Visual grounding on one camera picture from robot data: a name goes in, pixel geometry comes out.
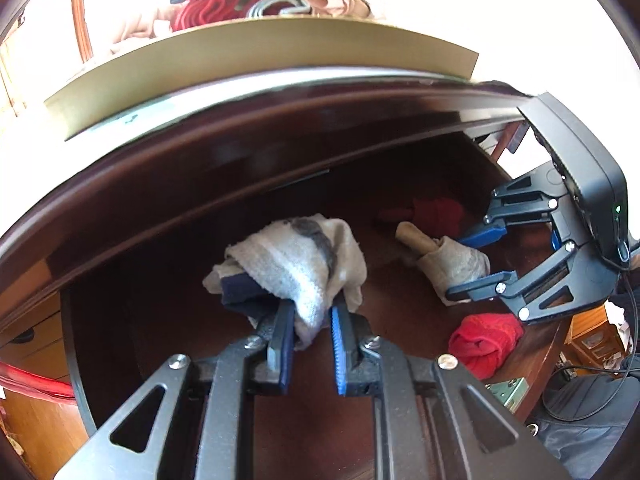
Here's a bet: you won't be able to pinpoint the grey and navy sock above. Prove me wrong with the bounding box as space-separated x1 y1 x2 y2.
202 213 368 351

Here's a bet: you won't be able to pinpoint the white tray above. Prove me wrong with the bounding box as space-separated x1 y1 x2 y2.
44 16 480 142

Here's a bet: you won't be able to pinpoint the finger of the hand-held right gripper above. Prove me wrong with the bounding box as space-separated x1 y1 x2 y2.
444 241 621 325
457 166 568 250

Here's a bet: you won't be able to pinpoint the pale pink underwear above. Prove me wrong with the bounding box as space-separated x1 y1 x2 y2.
107 7 176 56

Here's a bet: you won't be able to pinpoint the dark wooden drawer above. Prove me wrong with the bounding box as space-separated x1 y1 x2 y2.
60 125 576 441

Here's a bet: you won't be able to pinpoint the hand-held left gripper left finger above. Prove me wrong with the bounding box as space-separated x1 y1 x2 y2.
52 299 297 480

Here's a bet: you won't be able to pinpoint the red plastic band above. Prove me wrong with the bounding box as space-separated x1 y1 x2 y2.
0 359 76 397

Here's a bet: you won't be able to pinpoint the navy blue underwear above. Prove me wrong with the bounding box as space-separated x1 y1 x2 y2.
220 272 281 331

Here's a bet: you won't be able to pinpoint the bright red underwear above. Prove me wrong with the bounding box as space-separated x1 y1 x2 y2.
172 0 261 31

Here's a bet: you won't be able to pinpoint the red sock near edge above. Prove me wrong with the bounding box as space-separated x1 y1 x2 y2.
447 311 526 381

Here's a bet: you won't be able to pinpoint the beige sock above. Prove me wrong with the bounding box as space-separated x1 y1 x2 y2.
395 221 491 306

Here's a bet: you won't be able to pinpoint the orange wooden cabinet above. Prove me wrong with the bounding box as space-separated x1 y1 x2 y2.
0 260 96 466

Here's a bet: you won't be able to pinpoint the person's dark trousers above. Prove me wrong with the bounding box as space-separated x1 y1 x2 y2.
525 370 640 480

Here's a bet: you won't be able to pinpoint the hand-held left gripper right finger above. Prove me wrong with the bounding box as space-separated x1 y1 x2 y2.
330 292 573 480

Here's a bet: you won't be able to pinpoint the dark red sock in shadow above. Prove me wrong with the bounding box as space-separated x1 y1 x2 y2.
377 196 466 240

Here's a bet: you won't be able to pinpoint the grey underwear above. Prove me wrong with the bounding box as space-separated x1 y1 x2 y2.
247 0 313 18

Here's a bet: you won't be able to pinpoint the metal drawer rail bracket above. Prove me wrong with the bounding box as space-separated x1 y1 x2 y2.
485 377 528 413

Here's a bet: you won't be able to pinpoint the black cable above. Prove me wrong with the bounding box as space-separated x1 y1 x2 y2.
542 240 640 421

